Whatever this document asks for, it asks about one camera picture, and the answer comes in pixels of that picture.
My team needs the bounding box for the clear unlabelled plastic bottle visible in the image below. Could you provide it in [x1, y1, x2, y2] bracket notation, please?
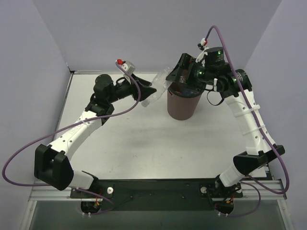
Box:
[141, 67, 174, 107]

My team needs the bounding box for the clear bottle orange blue label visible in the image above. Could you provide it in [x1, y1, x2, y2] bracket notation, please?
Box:
[179, 75, 189, 84]

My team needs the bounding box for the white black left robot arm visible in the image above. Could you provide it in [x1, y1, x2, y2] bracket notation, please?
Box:
[34, 74, 156, 197]

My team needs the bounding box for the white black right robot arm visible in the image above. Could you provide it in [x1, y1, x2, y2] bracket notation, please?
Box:
[166, 47, 285, 188]

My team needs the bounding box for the brown plastic bin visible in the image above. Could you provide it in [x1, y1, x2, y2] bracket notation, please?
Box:
[167, 82, 204, 121]

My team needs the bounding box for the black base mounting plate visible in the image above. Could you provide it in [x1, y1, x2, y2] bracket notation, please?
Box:
[70, 178, 243, 211]

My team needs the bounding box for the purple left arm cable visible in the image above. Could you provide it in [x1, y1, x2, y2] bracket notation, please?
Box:
[2, 59, 141, 215]

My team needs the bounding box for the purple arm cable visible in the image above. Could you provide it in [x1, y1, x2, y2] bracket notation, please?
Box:
[2, 59, 141, 215]
[205, 25, 291, 218]

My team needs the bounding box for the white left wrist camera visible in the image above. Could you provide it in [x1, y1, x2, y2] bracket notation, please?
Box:
[116, 59, 135, 84]

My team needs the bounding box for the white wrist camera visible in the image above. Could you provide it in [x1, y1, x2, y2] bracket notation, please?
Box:
[196, 38, 209, 63]
[116, 59, 135, 84]

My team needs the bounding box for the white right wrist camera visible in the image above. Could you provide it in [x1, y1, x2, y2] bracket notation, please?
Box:
[196, 38, 209, 63]

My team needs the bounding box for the aluminium table edge rail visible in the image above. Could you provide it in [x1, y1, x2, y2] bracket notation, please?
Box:
[56, 70, 101, 120]

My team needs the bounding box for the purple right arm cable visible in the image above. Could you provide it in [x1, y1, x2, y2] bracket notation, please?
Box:
[205, 25, 291, 218]

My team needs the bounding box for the aluminium front rail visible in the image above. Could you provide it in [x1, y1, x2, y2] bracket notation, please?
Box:
[28, 180, 287, 201]

